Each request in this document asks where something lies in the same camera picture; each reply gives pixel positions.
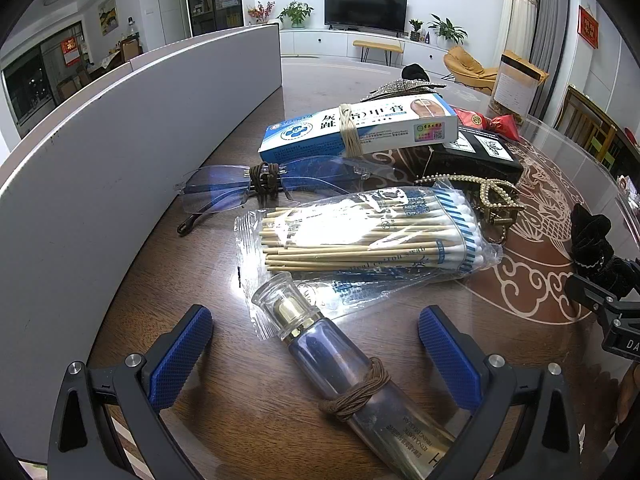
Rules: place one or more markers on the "brown patterned desktop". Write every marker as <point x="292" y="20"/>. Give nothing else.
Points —
<point x="240" y="410"/>

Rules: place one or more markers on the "white television cabinet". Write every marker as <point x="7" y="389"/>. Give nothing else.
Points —
<point x="325" y="42"/>

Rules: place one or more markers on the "clear perfume bottle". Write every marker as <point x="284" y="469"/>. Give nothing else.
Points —
<point x="325" y="345"/>

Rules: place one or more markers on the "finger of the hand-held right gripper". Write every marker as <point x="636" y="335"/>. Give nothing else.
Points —
<point x="587" y="292"/>
<point x="631" y="271"/>

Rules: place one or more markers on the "blue and white medicine box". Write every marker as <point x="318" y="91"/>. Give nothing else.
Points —
<point x="310" y="135"/>

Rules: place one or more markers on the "gold pearl hair clip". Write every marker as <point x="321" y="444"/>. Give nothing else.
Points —
<point x="492" y="200"/>

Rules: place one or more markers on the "grey partition wall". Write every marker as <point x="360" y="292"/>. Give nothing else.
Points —
<point x="100" y="160"/>

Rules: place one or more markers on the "black velvet scrunchie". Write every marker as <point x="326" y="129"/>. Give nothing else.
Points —
<point x="592" y="240"/>

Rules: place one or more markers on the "red wall hanging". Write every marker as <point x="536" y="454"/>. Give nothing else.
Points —
<point x="588" y="27"/>

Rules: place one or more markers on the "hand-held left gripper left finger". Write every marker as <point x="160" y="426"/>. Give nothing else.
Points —
<point x="180" y="355"/>

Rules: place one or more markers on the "framed landscape painting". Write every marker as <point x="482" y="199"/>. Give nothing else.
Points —
<point x="107" y="15"/>

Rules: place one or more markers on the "silver sequin bow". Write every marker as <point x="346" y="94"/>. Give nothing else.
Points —
<point x="400" y="89"/>

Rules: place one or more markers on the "dark glass sliding door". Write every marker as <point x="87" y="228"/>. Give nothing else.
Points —
<point x="30" y="90"/>

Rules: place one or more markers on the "white covered floor air conditioner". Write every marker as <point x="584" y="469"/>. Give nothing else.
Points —
<point x="517" y="15"/>

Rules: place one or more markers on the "large-leaf green potted plant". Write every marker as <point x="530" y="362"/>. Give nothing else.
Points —
<point x="447" y="30"/>

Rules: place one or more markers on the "wooden bench with metal legs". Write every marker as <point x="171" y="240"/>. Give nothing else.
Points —
<point x="377" y="45"/>

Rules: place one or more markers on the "black flat television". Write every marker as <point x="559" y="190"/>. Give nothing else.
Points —
<point x="365" y="10"/>

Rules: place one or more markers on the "red paper decoration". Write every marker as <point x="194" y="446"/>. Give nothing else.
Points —
<point x="71" y="51"/>

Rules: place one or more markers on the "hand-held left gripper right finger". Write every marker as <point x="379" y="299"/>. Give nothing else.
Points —
<point x="450" y="360"/>

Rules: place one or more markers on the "black box with white labels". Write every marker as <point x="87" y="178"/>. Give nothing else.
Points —
<point x="480" y="162"/>

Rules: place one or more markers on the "bushy green potted plant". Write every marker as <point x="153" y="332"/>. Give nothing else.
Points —
<point x="296" y="14"/>

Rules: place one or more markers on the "grey curtain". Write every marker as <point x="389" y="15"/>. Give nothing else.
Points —
<point x="550" y="35"/>

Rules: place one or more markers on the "flower vase with red blooms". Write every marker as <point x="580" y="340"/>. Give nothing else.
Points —
<point x="261" y="12"/>

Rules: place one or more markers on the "yellow lounge chair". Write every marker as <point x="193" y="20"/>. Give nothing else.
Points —
<point x="465" y="62"/>

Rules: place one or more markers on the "white door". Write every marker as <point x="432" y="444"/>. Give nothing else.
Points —
<point x="167" y="10"/>

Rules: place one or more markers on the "rimless eyeglasses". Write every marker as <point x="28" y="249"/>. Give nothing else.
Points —
<point x="215" y="190"/>

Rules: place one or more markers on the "bag of cotton swabs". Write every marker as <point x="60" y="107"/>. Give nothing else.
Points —
<point x="375" y="240"/>

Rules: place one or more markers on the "small green potted plant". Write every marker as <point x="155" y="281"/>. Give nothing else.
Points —
<point x="415" y="27"/>

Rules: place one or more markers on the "person's right hand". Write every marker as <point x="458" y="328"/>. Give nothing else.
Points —
<point x="629" y="395"/>

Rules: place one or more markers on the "wooden dining chair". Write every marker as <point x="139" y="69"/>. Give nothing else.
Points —
<point x="130" y="49"/>

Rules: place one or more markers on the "beige twine loop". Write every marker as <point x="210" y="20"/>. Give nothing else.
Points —
<point x="350" y="135"/>

